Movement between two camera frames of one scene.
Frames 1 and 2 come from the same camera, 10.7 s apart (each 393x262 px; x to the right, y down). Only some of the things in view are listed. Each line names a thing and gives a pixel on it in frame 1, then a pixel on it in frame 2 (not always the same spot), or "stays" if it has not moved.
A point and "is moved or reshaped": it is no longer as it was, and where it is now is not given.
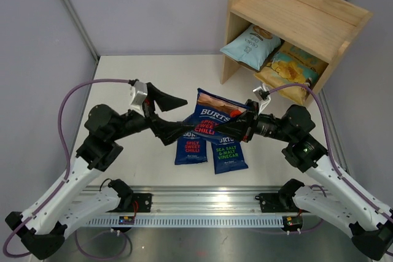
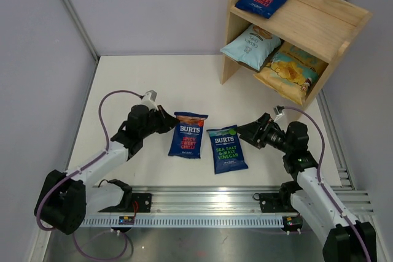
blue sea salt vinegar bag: x=228 y=155 stays
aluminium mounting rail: x=200 y=199 stays
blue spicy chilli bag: x=191 y=148 is moved or reshaped
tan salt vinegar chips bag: x=291 y=65 stays
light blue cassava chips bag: x=253 y=48 stays
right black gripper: x=242 y=129 -> x=252 y=133
